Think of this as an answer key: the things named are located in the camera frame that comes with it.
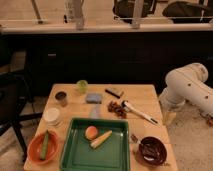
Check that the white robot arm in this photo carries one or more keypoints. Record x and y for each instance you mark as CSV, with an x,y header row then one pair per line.
x,y
187,83

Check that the dark purple bowl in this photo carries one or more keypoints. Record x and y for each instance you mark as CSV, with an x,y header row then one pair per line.
x,y
152,151

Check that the orange bowl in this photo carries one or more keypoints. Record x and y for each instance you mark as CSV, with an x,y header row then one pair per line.
x,y
34,148

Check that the blue sponge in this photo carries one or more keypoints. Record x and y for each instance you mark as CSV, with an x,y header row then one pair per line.
x,y
94,98

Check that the brown grape bunch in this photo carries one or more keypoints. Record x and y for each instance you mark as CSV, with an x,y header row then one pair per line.
x,y
117,109

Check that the green cup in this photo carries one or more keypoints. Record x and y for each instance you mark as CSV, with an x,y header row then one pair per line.
x,y
82,86

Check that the dark metal cup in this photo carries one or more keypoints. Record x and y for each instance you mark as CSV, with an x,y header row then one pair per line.
x,y
61,98

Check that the peach fruit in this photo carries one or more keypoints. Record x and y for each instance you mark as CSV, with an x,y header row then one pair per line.
x,y
91,132

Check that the yellow corn cob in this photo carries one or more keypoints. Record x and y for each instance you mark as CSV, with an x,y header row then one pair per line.
x,y
98,141

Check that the metal fork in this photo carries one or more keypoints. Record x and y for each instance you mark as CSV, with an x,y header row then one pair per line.
x,y
134,139

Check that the green plastic tray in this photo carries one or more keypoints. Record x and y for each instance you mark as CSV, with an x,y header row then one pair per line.
x,y
112,155

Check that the green cucumber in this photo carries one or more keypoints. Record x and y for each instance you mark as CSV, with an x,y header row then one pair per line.
x,y
44,146

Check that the black chair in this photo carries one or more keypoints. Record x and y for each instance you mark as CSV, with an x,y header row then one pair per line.
x,y
11,106

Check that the white handled spatula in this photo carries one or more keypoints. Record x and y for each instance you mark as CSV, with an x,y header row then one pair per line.
x,y
129,107

